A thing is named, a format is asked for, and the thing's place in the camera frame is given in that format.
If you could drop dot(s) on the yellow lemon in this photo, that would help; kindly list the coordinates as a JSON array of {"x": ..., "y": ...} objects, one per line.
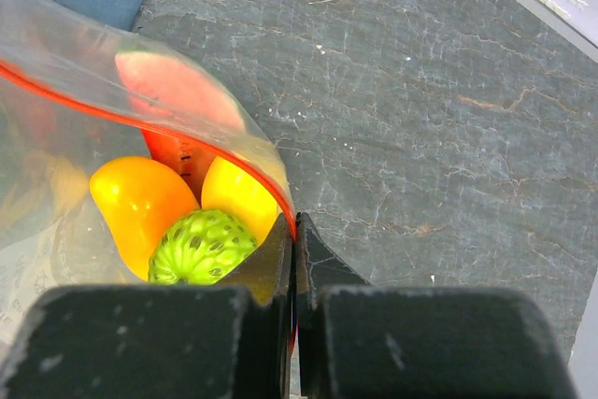
[{"x": 228, "y": 188}]

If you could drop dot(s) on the green custard apple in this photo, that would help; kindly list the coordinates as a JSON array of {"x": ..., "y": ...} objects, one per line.
[{"x": 202, "y": 247}]

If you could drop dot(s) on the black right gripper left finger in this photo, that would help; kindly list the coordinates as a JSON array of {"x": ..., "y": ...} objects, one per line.
[{"x": 232, "y": 339}]

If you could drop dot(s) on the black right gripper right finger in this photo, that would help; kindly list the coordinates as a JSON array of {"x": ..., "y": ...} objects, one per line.
[{"x": 357, "y": 340}]

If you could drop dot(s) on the clear zip bag red zipper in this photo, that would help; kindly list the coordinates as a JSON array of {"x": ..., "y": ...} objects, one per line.
[{"x": 65, "y": 113}]

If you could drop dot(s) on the red watermelon slice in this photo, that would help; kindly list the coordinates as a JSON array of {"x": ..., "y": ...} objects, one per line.
[{"x": 164, "y": 85}]

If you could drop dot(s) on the orange mango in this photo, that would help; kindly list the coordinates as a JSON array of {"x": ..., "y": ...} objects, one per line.
[{"x": 139, "y": 199}]

